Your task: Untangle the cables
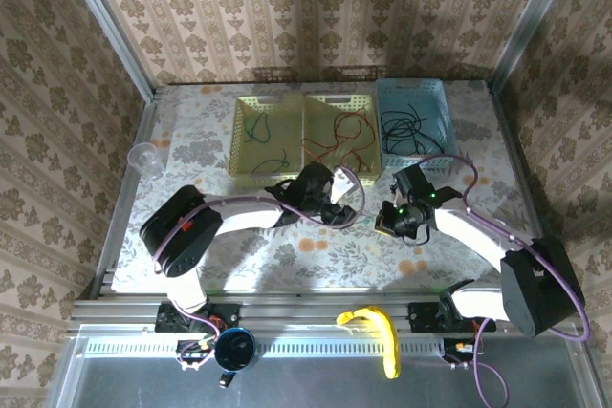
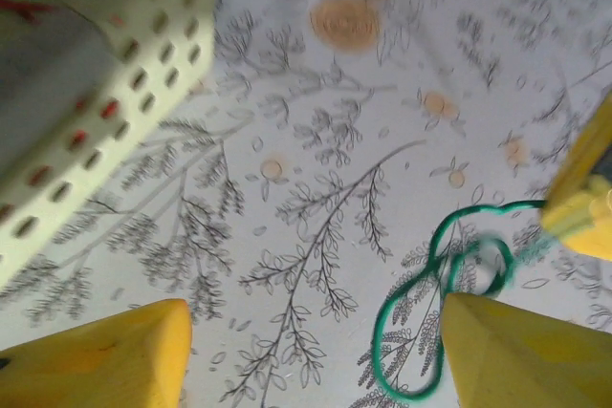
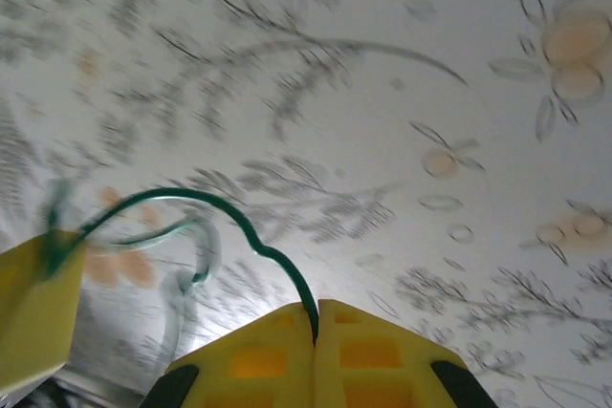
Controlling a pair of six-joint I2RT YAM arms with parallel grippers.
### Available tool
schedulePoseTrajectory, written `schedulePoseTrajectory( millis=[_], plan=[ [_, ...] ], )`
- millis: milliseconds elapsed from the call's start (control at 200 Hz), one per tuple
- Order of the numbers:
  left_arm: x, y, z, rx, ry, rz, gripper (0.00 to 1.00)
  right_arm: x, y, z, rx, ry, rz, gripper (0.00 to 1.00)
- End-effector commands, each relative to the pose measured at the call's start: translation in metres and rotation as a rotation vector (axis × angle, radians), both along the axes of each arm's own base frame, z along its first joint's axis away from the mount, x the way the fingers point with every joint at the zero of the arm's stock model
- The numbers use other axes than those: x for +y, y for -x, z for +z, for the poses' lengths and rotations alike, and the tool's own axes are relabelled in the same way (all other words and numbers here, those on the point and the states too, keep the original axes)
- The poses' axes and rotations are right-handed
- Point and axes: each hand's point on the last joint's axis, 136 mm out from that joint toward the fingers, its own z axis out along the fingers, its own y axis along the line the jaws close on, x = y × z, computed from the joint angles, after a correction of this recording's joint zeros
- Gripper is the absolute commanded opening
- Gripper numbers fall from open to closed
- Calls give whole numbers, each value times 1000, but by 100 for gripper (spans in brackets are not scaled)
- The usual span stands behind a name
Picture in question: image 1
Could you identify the yellow soft banana-shaped object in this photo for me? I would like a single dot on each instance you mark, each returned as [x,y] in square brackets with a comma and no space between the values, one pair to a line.
[389,346]

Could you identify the grey metal sheet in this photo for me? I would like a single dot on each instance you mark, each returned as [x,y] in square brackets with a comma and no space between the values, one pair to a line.
[311,384]

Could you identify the clear plastic cup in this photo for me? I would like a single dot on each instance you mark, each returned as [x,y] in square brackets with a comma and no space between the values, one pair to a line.
[146,162]

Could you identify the aluminium table side rail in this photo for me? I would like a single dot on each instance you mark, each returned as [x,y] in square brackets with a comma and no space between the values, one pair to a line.
[514,140]
[145,121]

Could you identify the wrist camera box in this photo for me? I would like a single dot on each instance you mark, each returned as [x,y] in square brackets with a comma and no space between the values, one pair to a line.
[412,183]
[342,187]

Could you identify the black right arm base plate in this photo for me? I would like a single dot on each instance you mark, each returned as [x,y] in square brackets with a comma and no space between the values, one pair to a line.
[421,317]

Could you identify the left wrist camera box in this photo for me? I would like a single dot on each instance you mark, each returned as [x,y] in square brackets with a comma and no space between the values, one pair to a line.
[342,187]

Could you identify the small connector board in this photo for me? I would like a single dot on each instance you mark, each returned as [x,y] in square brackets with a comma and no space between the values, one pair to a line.
[454,348]
[191,355]

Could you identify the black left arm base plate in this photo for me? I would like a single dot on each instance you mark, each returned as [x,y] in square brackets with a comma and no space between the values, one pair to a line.
[225,315]

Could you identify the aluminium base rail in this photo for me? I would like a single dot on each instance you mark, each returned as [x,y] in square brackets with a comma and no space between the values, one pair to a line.
[311,312]

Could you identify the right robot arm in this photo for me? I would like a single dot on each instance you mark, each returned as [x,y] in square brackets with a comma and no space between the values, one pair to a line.
[535,284]

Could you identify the aluminium frame post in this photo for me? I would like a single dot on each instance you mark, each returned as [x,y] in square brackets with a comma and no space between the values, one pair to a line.
[110,21]
[531,16]

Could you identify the floral tablecloth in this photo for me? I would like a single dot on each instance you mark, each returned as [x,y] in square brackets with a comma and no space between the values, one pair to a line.
[268,269]

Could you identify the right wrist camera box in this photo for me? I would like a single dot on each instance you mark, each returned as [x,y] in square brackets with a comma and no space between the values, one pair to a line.
[412,183]

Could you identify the yellow plastic basket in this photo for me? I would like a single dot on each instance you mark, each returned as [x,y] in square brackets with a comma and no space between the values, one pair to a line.
[315,104]
[287,102]

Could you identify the blue plastic basket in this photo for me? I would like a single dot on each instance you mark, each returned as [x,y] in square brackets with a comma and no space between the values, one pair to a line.
[430,92]

